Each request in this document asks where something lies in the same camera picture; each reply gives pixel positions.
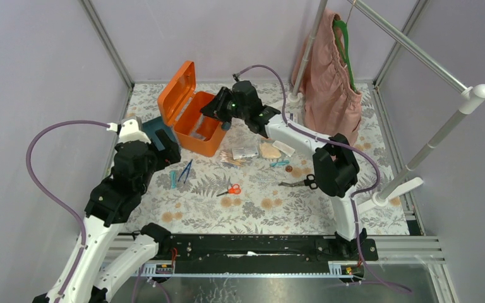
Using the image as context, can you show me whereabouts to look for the pink hanging garment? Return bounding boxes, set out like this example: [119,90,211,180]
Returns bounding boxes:
[299,9,362,145]

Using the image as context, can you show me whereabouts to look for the teal small packet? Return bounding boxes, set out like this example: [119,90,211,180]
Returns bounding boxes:
[270,160,290,167]

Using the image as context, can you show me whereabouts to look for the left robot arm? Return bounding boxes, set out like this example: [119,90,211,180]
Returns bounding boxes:
[33,129,181,302]

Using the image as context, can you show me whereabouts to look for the orange handled scissors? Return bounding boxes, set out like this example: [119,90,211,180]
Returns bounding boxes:
[217,184,241,197]

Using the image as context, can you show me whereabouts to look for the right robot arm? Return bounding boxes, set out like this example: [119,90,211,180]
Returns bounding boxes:
[200,81,366,260]

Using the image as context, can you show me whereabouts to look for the white gauze packet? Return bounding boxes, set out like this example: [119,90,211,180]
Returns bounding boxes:
[272,141,296,157]

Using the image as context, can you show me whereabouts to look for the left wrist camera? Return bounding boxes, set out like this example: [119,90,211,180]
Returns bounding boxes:
[116,116,151,144]

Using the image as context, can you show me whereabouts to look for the green clothes hanger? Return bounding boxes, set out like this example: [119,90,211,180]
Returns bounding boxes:
[332,20,358,93]

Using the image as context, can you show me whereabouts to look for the teal small tube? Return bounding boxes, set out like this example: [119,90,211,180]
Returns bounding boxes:
[170,170,177,189]

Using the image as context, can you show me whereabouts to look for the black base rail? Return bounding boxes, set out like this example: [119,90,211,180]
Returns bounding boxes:
[138,234,379,278]

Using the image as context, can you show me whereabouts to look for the black handled scissors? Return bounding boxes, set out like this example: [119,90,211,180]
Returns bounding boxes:
[278,174,318,190]

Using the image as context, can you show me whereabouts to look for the blue plastic tweezers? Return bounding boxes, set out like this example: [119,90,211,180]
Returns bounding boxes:
[177,160,193,184]

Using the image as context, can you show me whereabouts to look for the teal tray insert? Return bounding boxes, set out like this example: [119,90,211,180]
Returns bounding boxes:
[142,116,176,144]

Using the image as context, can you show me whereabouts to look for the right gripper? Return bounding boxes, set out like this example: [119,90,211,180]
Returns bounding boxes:
[199,87,248,124]

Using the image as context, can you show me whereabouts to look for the alcohol wipe packets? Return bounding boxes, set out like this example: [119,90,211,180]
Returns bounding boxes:
[232,146,260,160]

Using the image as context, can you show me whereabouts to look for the cotton swab bag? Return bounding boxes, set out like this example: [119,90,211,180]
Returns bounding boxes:
[219,151,245,167]

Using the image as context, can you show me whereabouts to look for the white clothes rack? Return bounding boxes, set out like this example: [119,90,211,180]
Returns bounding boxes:
[286,0,485,216]

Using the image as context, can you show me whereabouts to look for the blue bandage package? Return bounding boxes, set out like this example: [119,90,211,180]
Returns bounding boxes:
[193,116,218,141]

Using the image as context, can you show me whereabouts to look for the orange medicine box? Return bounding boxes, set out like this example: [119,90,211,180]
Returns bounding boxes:
[157,61,226,157]

